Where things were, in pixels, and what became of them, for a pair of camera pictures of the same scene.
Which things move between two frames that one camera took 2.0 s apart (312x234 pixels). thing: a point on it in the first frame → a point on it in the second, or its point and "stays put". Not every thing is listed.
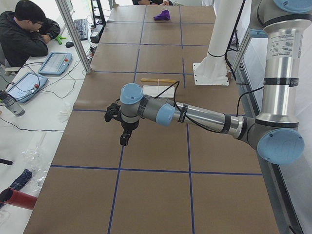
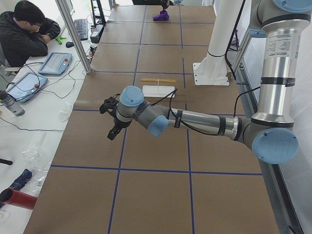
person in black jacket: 25,32 stays put
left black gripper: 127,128 → 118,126
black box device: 96,33 stays put
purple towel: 165,15 stays put
